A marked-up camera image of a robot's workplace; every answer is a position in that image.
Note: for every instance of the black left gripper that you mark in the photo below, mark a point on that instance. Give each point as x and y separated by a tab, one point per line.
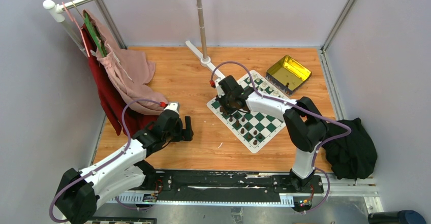
184	134

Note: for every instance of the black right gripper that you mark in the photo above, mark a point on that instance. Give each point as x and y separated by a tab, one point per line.
220	98

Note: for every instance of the yellow tin box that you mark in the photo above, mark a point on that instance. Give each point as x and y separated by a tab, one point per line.
289	70

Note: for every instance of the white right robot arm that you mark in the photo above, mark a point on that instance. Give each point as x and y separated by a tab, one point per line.
302	119

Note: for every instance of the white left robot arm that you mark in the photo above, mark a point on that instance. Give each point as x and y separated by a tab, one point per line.
81	193

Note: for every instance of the green white chess mat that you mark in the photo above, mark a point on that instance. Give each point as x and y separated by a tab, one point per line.
266	125

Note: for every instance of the white clothes rack stand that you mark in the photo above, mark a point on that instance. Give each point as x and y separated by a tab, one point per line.
202	54

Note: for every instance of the red cloth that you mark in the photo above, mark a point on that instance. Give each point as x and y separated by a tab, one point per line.
113	104

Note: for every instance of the pink cloth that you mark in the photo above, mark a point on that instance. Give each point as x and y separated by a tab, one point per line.
129	71

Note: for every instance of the black cloth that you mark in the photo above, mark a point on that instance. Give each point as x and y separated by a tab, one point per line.
353	156

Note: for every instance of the green hanger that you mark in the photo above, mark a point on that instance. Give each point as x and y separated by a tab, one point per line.
94	33

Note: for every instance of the white rack bar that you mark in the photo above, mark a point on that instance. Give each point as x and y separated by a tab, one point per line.
56	11

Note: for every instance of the dark blue cylinder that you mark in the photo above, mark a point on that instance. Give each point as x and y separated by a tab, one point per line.
397	217

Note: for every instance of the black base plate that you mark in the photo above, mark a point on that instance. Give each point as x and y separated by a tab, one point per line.
222	187

